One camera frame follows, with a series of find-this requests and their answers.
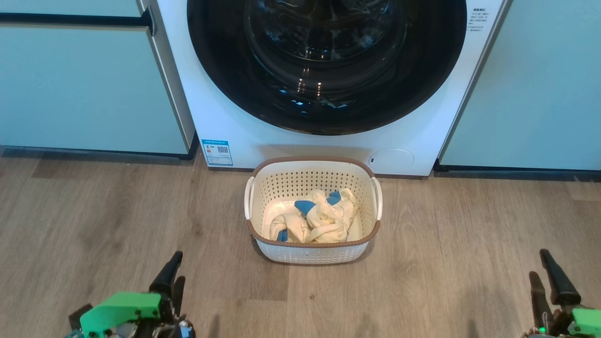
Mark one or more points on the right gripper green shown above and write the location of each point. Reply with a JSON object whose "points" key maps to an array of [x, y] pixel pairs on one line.
{"points": [[587, 321]]}

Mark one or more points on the white front-load washing machine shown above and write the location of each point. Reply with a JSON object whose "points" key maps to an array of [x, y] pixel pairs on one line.
{"points": [[281, 145]]}

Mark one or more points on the pale teal cabinet panel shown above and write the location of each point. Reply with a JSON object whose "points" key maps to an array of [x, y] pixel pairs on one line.
{"points": [[535, 84]]}

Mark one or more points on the small text sticker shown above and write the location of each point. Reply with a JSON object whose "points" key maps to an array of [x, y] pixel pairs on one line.
{"points": [[478, 26]]}

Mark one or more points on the cream garment with blue patches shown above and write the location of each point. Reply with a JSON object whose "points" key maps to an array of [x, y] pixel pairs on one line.
{"points": [[335, 220], [293, 227]]}

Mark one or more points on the white perforated laundry basket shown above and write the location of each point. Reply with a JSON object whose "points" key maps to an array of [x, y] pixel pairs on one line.
{"points": [[310, 253]]}

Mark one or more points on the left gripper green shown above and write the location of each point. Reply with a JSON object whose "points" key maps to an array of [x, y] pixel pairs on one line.
{"points": [[122, 307]]}

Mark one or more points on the blue energy label sticker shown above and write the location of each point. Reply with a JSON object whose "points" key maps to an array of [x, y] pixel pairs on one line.
{"points": [[217, 152]]}

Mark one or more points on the round dark glass washer door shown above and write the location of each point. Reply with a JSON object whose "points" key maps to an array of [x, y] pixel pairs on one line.
{"points": [[225, 70]]}

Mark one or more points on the round white filter cover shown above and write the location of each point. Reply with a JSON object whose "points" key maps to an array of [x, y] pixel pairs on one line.
{"points": [[392, 162]]}

